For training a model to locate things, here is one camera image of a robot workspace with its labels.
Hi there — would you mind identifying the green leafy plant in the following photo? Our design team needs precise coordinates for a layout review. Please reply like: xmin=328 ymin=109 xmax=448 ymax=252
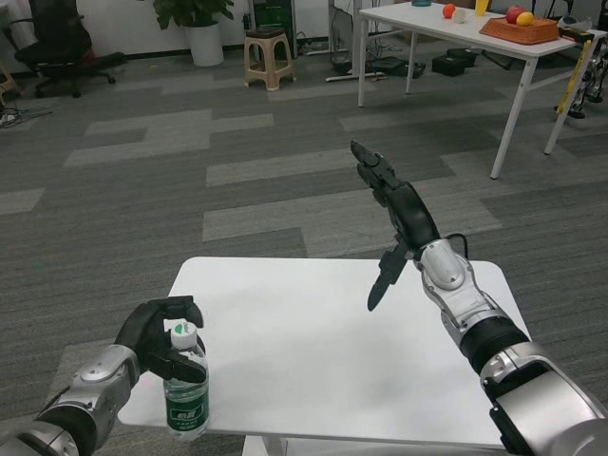
xmin=135 ymin=0 xmax=235 ymax=30

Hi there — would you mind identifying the silver black humanoid robot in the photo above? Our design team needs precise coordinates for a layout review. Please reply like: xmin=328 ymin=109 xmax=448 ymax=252
xmin=567 ymin=28 xmax=608 ymax=118

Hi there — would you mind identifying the black green computer tower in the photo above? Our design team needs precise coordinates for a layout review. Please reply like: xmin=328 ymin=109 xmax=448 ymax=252
xmin=251 ymin=0 xmax=298 ymax=61

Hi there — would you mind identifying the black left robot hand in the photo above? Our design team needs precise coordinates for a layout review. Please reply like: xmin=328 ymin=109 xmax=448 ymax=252
xmin=113 ymin=295 xmax=210 ymax=384

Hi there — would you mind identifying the white table pedestal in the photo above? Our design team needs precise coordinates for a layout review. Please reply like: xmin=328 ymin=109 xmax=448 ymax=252
xmin=241 ymin=435 xmax=289 ymax=456

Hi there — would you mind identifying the white blue device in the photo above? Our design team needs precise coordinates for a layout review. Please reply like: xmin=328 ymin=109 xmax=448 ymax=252
xmin=559 ymin=14 xmax=594 ymax=30

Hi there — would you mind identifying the beige plastic stool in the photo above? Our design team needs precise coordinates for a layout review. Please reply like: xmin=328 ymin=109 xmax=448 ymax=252
xmin=242 ymin=28 xmax=295 ymax=91

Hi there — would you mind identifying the yellow black tool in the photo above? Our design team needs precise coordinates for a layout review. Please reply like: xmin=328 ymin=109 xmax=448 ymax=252
xmin=558 ymin=26 xmax=593 ymax=42

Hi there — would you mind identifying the black hard case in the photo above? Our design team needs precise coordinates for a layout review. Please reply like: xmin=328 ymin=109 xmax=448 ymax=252
xmin=430 ymin=47 xmax=479 ymax=77

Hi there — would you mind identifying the black office chair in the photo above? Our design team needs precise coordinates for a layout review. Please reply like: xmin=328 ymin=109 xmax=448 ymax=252
xmin=7 ymin=0 xmax=125 ymax=100

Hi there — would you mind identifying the long white table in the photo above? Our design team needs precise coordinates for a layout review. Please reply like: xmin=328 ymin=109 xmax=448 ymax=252
xmin=358 ymin=2 xmax=602 ymax=181

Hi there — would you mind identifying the orange wicker basket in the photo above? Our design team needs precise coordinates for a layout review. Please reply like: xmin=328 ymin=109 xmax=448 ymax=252
xmin=478 ymin=16 xmax=560 ymax=47

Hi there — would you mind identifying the white plant pot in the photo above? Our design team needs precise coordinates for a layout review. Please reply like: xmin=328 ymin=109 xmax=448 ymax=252
xmin=188 ymin=22 xmax=224 ymax=67

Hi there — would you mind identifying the black metal stand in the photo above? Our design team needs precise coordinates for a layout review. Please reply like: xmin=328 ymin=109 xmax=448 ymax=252
xmin=529 ymin=0 xmax=566 ymax=20

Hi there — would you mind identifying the clear water bottle green label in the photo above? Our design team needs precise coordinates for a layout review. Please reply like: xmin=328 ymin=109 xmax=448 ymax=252
xmin=163 ymin=320 xmax=211 ymax=441

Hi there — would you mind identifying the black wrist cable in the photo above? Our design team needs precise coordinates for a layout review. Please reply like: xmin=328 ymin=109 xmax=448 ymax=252
xmin=441 ymin=232 xmax=469 ymax=260

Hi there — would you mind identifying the black bag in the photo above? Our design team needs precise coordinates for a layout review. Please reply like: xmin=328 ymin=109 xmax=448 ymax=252
xmin=368 ymin=56 xmax=427 ymax=80

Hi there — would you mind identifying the white standing desk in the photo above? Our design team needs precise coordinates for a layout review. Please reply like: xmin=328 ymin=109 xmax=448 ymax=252
xmin=325 ymin=0 xmax=395 ymax=83

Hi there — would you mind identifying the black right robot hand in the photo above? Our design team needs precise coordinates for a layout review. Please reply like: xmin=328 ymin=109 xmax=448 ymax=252
xmin=350 ymin=139 xmax=441 ymax=313

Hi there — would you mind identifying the yellow black striped strip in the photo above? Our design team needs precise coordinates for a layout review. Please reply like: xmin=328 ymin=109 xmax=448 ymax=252
xmin=555 ymin=40 xmax=592 ymax=115

